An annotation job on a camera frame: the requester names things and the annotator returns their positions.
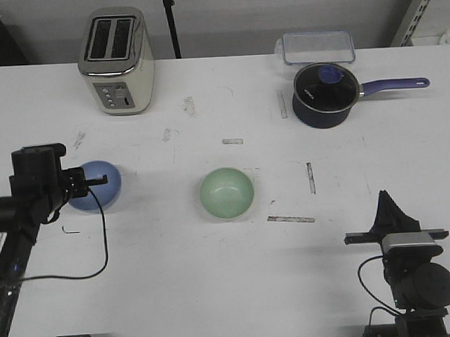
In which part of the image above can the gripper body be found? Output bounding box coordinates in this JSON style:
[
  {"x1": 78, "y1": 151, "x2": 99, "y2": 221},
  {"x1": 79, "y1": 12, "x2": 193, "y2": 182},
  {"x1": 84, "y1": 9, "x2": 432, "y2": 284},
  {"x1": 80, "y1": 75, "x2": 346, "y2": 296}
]
[
  {"x1": 344, "y1": 229, "x2": 449, "y2": 245},
  {"x1": 62, "y1": 167, "x2": 88, "y2": 201}
]

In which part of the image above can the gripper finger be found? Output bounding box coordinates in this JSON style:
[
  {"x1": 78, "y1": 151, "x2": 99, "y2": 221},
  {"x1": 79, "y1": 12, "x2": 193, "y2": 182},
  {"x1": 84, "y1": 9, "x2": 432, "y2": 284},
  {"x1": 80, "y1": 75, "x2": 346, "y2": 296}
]
[
  {"x1": 369, "y1": 191, "x2": 383, "y2": 234},
  {"x1": 84, "y1": 175, "x2": 108, "y2": 185},
  {"x1": 381, "y1": 190, "x2": 421, "y2": 233}
]

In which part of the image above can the blue bowl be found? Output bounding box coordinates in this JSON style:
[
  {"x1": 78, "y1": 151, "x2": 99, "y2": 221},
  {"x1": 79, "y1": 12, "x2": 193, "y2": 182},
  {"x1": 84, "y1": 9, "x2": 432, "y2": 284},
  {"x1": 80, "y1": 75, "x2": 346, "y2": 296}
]
[{"x1": 69, "y1": 160, "x2": 122, "y2": 213}]

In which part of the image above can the green bowl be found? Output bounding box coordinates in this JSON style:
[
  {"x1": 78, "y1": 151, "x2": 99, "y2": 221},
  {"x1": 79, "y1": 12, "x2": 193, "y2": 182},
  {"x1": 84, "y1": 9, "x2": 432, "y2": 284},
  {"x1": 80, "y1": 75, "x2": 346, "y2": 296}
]
[{"x1": 199, "y1": 167, "x2": 255, "y2": 220}]

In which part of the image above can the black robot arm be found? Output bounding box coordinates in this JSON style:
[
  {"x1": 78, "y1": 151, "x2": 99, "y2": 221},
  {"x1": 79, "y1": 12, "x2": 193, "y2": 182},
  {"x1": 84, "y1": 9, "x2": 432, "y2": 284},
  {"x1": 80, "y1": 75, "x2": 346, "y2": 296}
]
[
  {"x1": 344, "y1": 190, "x2": 450, "y2": 337},
  {"x1": 0, "y1": 143, "x2": 108, "y2": 337}
]

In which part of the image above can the small black allen key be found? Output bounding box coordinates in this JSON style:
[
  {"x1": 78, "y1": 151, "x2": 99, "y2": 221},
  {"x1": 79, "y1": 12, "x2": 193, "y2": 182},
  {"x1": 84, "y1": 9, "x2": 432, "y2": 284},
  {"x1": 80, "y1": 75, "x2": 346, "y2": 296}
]
[{"x1": 61, "y1": 226, "x2": 81, "y2": 234}]

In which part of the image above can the cream two-slot toaster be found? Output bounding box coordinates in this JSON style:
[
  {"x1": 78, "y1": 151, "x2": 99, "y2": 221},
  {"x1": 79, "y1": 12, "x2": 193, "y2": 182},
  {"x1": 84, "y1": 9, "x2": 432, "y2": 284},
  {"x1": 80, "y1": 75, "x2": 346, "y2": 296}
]
[{"x1": 78, "y1": 6, "x2": 155, "y2": 116}]

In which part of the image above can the glass pot lid blue knob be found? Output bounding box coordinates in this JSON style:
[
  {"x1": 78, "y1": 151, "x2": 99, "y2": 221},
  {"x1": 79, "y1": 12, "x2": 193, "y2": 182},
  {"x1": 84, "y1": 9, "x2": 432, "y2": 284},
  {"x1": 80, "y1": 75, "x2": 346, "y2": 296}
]
[{"x1": 294, "y1": 63, "x2": 360, "y2": 113}]

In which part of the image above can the clear plastic food container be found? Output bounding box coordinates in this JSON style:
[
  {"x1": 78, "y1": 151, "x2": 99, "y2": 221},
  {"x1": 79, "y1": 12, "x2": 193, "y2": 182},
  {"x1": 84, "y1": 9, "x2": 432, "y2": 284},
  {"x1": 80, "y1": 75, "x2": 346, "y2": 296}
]
[{"x1": 274, "y1": 30, "x2": 356, "y2": 66}]

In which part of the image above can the black tripod pole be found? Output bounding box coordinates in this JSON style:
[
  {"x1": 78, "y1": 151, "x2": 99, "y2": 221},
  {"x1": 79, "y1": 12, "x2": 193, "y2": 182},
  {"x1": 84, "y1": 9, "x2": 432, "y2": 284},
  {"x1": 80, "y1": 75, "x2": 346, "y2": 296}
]
[{"x1": 162, "y1": 0, "x2": 182, "y2": 60}]

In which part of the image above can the white slotted shelf upright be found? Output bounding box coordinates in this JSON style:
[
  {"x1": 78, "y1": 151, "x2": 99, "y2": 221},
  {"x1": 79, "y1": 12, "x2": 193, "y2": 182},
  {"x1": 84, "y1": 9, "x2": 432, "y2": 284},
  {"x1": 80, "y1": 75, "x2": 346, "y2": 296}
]
[{"x1": 390, "y1": 0, "x2": 450, "y2": 47}]

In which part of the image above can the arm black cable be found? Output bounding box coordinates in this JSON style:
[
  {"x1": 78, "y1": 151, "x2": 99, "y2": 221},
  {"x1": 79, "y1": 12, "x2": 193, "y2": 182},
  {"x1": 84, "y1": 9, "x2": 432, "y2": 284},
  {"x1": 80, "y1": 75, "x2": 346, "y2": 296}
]
[
  {"x1": 357, "y1": 253, "x2": 402, "y2": 320},
  {"x1": 0, "y1": 184, "x2": 112, "y2": 298}
]

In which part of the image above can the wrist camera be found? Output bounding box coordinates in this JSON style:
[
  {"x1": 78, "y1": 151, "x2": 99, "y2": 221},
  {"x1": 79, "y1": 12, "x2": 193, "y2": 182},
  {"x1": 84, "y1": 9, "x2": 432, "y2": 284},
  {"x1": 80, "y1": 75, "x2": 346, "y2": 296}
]
[{"x1": 381, "y1": 240, "x2": 444, "y2": 257}]

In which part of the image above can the blue saucepan with handle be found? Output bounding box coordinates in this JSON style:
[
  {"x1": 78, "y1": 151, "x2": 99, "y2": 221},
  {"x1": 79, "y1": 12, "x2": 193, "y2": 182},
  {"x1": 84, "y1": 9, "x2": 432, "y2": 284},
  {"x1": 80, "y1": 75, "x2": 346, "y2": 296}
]
[{"x1": 292, "y1": 62, "x2": 430, "y2": 129}]

